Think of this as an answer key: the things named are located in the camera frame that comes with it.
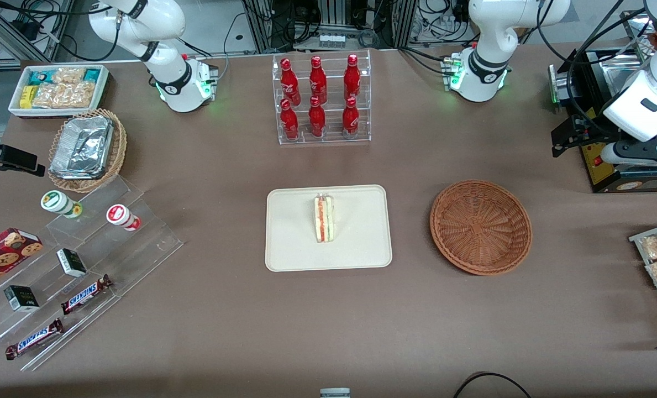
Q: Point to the oval light wicker basket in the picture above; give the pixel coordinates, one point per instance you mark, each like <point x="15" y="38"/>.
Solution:
<point x="119" y="149"/>

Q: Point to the clear acrylic bottle rack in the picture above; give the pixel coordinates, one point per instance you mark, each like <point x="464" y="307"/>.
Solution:
<point x="334" y="135"/>

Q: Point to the small dark green carton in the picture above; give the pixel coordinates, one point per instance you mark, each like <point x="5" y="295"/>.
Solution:
<point x="21" y="298"/>
<point x="71" y="262"/>

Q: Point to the snickers bar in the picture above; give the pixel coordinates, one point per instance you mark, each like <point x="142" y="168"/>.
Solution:
<point x="34" y="339"/>
<point x="85" y="294"/>

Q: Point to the aluminium frame structure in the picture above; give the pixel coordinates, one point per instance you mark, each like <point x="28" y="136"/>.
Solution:
<point x="328" y="16"/>

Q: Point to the white terminal block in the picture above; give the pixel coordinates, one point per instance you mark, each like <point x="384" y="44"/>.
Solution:
<point x="331" y="41"/>

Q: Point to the aluminium foil container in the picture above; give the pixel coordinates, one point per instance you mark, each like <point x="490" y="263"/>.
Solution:
<point x="82" y="146"/>

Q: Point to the large clear cracker bag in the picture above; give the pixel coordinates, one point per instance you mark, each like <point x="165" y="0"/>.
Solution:
<point x="66" y="95"/>

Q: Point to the black hot dog roller machine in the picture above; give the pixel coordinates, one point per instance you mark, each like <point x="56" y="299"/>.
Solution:
<point x="596" y="174"/>

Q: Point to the beige rectangular tray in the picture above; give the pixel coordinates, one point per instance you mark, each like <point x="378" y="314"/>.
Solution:
<point x="361" y="237"/>

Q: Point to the green-capped yogurt bottle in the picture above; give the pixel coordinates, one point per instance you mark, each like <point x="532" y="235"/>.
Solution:
<point x="56" y="202"/>

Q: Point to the yellow snack pack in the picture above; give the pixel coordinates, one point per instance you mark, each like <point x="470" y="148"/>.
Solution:
<point x="26" y="97"/>

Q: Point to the red cola bottle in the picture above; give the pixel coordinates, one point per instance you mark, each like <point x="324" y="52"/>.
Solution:
<point x="352" y="80"/>
<point x="316" y="120"/>
<point x="318" y="83"/>
<point x="289" y="122"/>
<point x="350" y="119"/>
<point x="289" y="83"/>

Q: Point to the teal snack pack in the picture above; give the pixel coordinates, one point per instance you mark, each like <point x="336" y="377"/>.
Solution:
<point x="40" y="77"/>
<point x="92" y="74"/>

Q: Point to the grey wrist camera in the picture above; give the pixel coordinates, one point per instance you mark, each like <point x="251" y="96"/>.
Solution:
<point x="637" y="153"/>

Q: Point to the clear acrylic step display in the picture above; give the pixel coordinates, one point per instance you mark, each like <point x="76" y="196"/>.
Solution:
<point x="140" y="249"/>

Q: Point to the white snack bin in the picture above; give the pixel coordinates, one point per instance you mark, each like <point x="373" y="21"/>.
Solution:
<point x="103" y="91"/>

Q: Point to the small clear cracker bag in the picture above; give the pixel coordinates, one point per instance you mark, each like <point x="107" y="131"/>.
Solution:
<point x="68" y="75"/>

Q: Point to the red-capped yogurt bottle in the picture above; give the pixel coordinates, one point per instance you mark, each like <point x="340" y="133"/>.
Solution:
<point x="121" y="215"/>

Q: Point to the small grey device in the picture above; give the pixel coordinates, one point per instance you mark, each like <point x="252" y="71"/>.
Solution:
<point x="335" y="393"/>

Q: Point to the red cookie box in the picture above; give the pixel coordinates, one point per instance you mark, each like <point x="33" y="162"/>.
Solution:
<point x="2" y="257"/>

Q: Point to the triangular sandwich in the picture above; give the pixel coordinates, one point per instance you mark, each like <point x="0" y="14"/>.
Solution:
<point x="324" y="221"/>

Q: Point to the tray of packaged snacks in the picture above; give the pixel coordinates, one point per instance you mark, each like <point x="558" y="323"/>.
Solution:
<point x="637" y="239"/>

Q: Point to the round brown wicker basket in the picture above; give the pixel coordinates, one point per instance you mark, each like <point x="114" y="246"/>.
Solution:
<point x="480" y="226"/>

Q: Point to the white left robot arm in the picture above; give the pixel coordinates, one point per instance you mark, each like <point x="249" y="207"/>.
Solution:
<point x="488" y="33"/>

